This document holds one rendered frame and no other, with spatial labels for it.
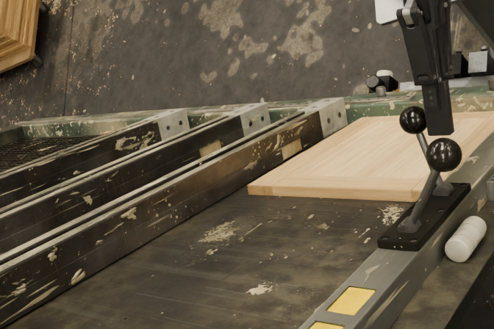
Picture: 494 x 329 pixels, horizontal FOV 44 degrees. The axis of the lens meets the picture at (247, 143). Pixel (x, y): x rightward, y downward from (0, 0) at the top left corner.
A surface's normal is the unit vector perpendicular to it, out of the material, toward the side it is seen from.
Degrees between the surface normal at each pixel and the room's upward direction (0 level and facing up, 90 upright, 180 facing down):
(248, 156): 90
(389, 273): 59
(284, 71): 0
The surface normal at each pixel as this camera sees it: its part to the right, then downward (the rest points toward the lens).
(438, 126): -0.58, 0.29
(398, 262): -0.19, -0.96
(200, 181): 0.79, -0.02
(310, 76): -0.59, -0.24
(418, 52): -0.51, 0.51
